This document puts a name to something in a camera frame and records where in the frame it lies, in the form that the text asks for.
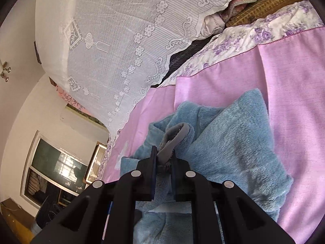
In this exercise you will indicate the white lace curtain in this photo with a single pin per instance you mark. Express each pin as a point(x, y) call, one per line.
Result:
point(114, 43)

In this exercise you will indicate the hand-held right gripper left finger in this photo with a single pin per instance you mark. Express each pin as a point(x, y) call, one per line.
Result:
point(153, 172)

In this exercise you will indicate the gold picture frame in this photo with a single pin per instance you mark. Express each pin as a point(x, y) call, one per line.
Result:
point(97, 157)

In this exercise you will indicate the cardboard box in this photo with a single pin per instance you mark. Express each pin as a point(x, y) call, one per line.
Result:
point(15, 213)

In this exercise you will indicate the pink floral cloth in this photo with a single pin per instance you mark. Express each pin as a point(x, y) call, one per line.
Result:
point(67, 97)

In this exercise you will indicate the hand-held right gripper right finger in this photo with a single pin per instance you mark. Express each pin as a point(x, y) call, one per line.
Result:
point(173, 175)

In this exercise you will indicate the pink bed sheet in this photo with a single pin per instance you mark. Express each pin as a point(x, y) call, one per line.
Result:
point(292, 81)

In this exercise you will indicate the metal door knob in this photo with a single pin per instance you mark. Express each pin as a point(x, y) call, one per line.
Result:
point(7, 69)

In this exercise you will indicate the pale satin cloth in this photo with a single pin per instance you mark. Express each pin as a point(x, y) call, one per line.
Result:
point(210, 25)

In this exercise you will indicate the dark television screen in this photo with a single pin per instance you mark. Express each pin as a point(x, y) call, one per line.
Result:
point(58, 162)

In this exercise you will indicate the purple floral quilt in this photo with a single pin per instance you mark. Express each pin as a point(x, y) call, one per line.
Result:
point(274, 22)

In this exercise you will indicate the grey striped knit garment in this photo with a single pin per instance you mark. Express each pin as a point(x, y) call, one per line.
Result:
point(232, 9)

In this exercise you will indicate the blue fleece garment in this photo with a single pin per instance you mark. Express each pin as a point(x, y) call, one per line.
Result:
point(228, 137)

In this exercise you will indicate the black cloth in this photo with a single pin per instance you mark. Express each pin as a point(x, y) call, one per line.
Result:
point(177, 61)

